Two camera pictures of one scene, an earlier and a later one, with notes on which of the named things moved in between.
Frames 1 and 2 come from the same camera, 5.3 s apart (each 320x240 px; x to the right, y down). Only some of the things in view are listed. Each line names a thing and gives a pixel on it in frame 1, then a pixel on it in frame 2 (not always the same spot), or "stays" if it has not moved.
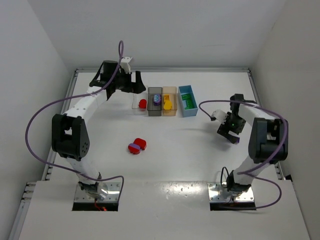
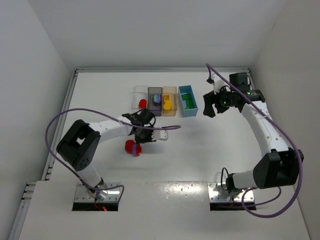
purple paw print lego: x=157 y=99 stays
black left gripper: x=133 y=82 -> x=141 y=135
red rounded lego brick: x=142 y=103 stays
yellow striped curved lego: x=166 y=97 stays
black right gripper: x=227 y=130 -> x=216 y=102
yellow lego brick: x=168 y=105 stays
